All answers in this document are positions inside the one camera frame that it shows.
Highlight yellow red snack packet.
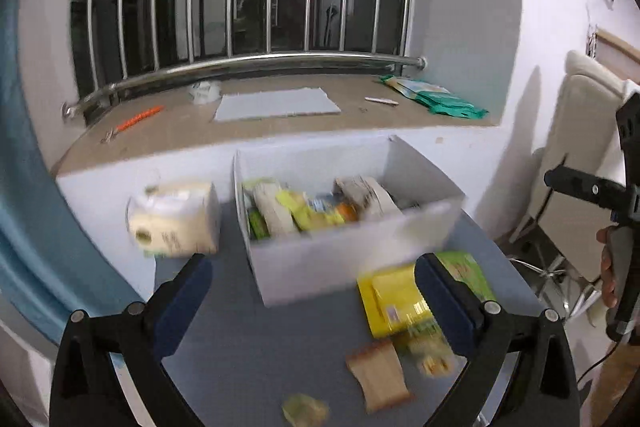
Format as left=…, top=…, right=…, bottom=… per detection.
left=357, top=263, right=433, bottom=338

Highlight green seaweed snack packet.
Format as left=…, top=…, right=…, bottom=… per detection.
left=242, top=178, right=272, bottom=241

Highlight orange cracker clear packet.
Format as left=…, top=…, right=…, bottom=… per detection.
left=308, top=194, right=359, bottom=227

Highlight person's right hand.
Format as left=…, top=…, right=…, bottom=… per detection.
left=597, top=227, right=617, bottom=309

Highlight green pea snack packet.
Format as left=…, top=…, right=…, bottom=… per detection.
left=394, top=319, right=458, bottom=378

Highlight white office chair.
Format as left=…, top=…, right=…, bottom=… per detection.
left=510, top=51, right=639, bottom=317

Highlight brown bread slice packet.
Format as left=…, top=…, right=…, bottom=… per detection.
left=346, top=340, right=413, bottom=414

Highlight blue curtain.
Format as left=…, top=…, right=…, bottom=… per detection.
left=1, top=0, right=140, bottom=343

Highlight white storage box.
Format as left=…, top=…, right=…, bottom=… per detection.
left=233, top=135, right=465, bottom=307

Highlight white beige snack packet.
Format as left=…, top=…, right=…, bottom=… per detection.
left=253, top=181, right=298, bottom=237

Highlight yellow chips packet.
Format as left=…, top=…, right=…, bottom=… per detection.
left=276, top=190, right=346, bottom=232

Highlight green plastic bags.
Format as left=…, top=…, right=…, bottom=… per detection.
left=378, top=75, right=488, bottom=120

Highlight orange pen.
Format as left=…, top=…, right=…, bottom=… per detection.
left=101, top=105, right=165, bottom=143

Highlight small stick on sill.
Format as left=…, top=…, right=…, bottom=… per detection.
left=364, top=96, right=399, bottom=106

